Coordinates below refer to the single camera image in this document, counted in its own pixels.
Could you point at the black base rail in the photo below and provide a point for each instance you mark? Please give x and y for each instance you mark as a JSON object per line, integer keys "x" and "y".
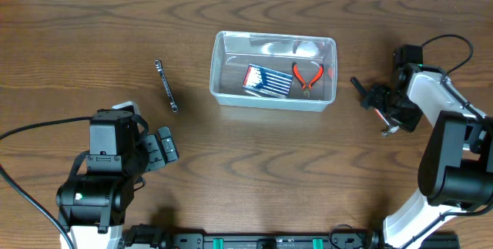
{"x": 292, "y": 241}

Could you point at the silver double ring wrench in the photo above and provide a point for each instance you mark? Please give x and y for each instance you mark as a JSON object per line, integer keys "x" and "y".
{"x": 159, "y": 67}

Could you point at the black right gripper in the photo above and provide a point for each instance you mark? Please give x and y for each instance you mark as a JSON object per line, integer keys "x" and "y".
{"x": 380, "y": 102}

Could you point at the red handled pliers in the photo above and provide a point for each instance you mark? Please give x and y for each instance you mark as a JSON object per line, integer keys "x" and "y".
{"x": 307, "y": 86}

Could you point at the clear plastic container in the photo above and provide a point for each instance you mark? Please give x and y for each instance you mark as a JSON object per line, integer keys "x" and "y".
{"x": 234, "y": 51}

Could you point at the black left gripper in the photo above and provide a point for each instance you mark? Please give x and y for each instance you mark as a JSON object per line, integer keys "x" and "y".
{"x": 155, "y": 150}

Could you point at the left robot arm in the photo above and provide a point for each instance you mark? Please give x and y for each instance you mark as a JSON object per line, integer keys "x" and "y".
{"x": 104, "y": 179}

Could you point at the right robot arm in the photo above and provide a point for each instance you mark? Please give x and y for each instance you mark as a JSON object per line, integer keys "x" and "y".
{"x": 455, "y": 172}

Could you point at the small claw hammer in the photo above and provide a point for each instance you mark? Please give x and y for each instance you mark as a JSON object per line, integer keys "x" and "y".
{"x": 376, "y": 99}

